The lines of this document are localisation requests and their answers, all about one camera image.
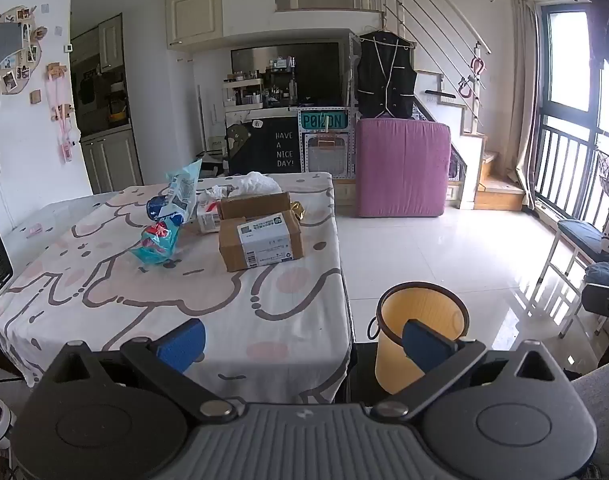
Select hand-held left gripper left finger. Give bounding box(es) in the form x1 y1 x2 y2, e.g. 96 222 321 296
43 317 239 423

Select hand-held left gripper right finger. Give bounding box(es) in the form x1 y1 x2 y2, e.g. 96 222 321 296
371 318 569 422

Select yellow wastebasket with dark rim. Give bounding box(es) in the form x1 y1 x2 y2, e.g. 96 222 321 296
369 282 471 395

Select teal red snack bag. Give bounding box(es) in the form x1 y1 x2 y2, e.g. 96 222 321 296
137 220 182 266

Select white plastic bag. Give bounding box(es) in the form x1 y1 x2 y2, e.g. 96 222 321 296
233 171 281 196

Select pink cartoon print tablecloth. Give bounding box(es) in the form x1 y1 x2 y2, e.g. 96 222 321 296
0 171 353 403

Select small white carton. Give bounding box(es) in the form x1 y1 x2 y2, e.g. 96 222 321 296
196 199 221 234

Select labelled cardboard parcel box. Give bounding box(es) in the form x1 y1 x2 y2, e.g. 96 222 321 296
218 211 304 272

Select blue white snack bag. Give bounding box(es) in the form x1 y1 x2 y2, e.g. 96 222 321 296
147 159 204 225

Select plain cardboard parcel box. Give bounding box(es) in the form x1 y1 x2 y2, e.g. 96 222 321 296
218 191 298 221

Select wooden staircase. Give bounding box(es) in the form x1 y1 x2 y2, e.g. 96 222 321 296
415 70 528 211

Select light wood drawer base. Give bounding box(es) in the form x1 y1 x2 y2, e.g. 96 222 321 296
332 179 359 217

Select pink mattress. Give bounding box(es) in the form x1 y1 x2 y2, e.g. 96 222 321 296
355 117 452 218

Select grey cloth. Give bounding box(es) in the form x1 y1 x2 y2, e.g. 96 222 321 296
569 357 609 480

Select white folding chair blue cushion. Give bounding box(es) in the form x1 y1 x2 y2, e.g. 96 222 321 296
537 219 609 338

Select blue folded cloth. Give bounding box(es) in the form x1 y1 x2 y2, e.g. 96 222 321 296
585 261 609 288

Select cream tall kitchen cabinet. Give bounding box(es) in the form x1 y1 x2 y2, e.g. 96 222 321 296
69 14 144 195

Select white perforated metal rack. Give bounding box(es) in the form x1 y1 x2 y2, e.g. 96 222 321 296
298 130 360 181

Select black lettered sign board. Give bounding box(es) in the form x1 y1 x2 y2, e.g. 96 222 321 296
226 110 301 176

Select green sign plate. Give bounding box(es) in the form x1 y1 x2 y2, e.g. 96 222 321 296
298 111 348 132

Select black balcony railing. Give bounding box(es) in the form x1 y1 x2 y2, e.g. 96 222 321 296
535 125 609 221

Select beige curtain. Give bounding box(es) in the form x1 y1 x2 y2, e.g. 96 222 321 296
509 0 545 211

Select white countertop shelf rack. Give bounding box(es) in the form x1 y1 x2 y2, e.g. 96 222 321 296
222 72 265 108

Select black built-in oven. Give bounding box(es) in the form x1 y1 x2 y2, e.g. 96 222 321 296
72 67 102 116

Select black vest with white trim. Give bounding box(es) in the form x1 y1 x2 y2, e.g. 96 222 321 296
357 30 418 120

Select metal stair railing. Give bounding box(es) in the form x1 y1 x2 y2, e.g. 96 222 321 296
274 0 493 56

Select black framed window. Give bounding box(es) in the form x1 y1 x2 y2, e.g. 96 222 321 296
535 2 609 211

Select grey hanging banner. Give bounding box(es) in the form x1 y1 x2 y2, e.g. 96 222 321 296
0 22 22 78

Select pink hanging lanyards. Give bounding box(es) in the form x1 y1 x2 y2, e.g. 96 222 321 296
47 62 80 161

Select photo collage wall decoration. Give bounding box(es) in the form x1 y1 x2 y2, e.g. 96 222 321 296
0 5 48 96

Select cream wall cabinet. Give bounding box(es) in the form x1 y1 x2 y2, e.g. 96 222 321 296
165 0 224 50

